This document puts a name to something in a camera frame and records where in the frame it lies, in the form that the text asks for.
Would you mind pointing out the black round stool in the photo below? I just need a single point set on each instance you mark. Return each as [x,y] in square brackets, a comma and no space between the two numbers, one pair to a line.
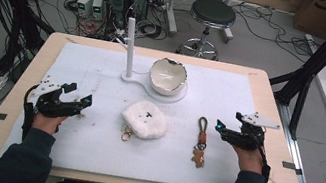
[212,12]

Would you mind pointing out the white table leg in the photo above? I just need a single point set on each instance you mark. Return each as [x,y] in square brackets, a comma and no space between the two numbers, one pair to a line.
[228,15]
[173,8]

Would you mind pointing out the grey power supply unit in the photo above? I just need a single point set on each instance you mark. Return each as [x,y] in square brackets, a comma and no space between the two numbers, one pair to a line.
[85,3]
[98,6]

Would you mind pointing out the white table mat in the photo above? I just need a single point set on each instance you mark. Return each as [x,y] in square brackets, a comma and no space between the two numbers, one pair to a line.
[100,148]

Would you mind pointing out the white fluffy pouch gold clasp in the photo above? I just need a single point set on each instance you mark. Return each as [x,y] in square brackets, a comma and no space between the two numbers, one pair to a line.
[145,123]

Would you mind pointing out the white stand with pole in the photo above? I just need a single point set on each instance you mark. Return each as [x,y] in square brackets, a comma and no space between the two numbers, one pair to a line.
[130,51]

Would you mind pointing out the wooden table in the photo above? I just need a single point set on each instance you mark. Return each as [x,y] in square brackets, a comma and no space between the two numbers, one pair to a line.
[277,101]

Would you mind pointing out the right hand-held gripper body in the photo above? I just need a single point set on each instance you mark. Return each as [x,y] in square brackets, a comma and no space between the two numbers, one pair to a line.
[249,135]

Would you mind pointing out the person's right hand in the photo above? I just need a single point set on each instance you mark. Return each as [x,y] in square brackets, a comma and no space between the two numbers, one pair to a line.
[248,160]

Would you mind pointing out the person's left hand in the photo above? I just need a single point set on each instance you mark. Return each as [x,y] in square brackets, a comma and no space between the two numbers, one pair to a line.
[48,122]

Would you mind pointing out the white eggshell-shaped bowl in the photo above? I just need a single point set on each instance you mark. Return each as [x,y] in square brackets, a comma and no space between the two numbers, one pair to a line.
[167,78]

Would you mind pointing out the black metal frame post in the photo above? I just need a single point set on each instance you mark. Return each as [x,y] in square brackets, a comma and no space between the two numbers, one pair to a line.
[323,55]

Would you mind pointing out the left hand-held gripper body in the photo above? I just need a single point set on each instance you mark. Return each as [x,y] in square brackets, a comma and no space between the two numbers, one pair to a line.
[50,104]

